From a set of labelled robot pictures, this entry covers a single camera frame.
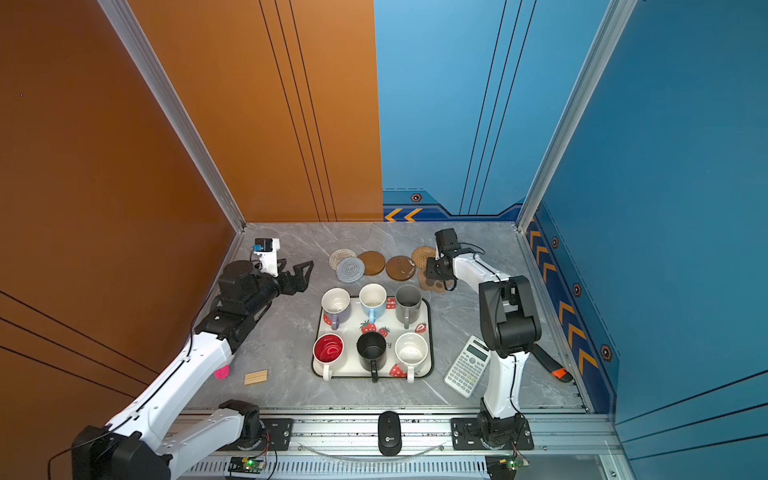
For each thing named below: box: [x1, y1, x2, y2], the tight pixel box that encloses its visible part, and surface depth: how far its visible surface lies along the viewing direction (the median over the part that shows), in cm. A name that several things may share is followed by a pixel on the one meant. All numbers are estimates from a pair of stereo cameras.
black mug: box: [356, 331, 388, 383], surface depth 81 cm
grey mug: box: [395, 284, 423, 329], surface depth 89 cm
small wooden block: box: [244, 369, 268, 385], surface depth 84 cm
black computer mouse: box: [377, 411, 402, 457], surface depth 74 cm
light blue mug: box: [359, 283, 387, 325], surface depth 91 cm
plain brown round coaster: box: [357, 250, 386, 276], surface depth 111 cm
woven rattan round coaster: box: [411, 246, 437, 268], surface depth 114 cm
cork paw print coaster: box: [418, 267, 446, 293], surface depth 104 cm
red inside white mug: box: [312, 333, 345, 381], surface depth 83 cm
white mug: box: [394, 332, 429, 383], surface depth 82 cm
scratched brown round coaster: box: [386, 255, 416, 281], surface depth 108 cm
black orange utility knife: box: [531, 343, 574, 383], surface depth 84 cm
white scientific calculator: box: [443, 334, 492, 399], surface depth 84 cm
